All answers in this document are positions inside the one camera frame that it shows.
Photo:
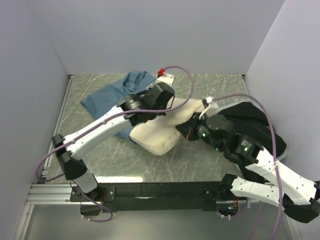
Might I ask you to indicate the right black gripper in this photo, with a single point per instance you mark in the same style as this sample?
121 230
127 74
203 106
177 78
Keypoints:
188 128

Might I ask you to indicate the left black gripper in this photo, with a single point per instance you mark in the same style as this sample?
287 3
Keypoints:
162 113

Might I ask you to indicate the cream pillow with bear print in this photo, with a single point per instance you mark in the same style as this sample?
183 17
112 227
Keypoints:
160 135

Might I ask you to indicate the blue fabric pillowcase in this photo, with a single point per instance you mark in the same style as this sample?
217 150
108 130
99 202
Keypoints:
102 100

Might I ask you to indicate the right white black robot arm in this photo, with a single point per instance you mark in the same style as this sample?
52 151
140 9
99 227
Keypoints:
273 183

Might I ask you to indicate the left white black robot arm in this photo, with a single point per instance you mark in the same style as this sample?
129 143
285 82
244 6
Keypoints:
132 110

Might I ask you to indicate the black garment pile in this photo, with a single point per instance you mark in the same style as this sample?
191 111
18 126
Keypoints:
249 120

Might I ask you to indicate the white laundry basket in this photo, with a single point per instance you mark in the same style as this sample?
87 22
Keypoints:
282 156

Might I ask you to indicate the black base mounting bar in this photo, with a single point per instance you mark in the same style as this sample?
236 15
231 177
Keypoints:
155 196

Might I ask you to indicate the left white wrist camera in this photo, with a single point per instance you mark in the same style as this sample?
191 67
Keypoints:
163 77

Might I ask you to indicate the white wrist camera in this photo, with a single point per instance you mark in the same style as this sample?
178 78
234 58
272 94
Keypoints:
163 77
210 107

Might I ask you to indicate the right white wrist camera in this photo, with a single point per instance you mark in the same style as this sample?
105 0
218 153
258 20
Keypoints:
210 107

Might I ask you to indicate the aluminium frame rail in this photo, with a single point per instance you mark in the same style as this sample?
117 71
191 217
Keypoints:
49 194

